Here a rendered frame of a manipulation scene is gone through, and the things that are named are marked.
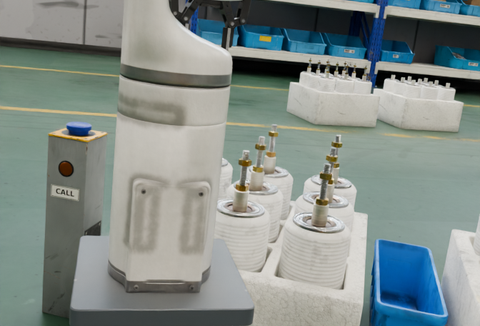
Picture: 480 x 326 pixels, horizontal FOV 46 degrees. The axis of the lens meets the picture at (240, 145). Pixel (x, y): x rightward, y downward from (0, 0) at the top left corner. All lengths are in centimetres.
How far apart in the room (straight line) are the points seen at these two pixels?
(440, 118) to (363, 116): 51
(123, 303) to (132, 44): 20
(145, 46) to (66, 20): 557
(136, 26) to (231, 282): 23
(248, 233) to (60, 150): 34
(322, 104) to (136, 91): 273
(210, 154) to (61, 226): 56
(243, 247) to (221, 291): 33
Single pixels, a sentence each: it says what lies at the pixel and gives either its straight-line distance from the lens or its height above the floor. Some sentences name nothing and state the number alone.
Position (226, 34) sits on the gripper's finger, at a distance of 95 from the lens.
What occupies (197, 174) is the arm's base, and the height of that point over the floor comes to 40.
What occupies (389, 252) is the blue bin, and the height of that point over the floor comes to 10.
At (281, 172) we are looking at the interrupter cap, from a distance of 107.
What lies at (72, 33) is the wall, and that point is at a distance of 600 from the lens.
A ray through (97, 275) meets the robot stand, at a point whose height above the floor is 30.
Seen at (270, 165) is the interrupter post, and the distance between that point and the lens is 106.
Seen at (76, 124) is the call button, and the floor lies 33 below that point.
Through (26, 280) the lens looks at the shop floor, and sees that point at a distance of 118.
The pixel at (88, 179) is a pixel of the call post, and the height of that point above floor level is 25.
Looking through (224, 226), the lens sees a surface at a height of 24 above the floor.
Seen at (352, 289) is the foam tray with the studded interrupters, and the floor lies 18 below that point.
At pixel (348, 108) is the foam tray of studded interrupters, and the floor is 10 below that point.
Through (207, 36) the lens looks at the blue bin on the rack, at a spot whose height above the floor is 32.
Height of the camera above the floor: 53
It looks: 13 degrees down
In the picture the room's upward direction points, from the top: 6 degrees clockwise
